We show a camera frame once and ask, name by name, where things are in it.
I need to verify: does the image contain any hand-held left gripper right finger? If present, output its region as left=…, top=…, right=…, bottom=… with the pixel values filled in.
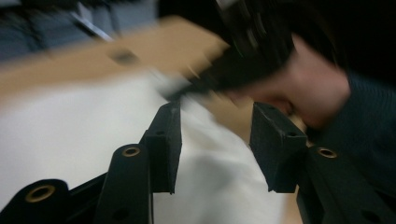
left=249, top=102, right=309, bottom=194

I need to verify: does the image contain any small dark object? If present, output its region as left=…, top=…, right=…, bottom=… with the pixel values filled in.
left=107, top=49, right=139, bottom=65

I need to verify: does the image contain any white garment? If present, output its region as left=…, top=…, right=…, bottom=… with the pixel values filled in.
left=0, top=69, right=288, bottom=224

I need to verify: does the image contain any metal stand bar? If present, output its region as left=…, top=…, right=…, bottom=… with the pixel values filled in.
left=69, top=10, right=115, bottom=43

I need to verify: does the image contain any grey curtain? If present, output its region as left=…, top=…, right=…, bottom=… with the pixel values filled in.
left=0, top=0, right=158, bottom=62

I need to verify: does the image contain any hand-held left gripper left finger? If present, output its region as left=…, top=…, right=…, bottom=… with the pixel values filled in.
left=139, top=101, right=183, bottom=195

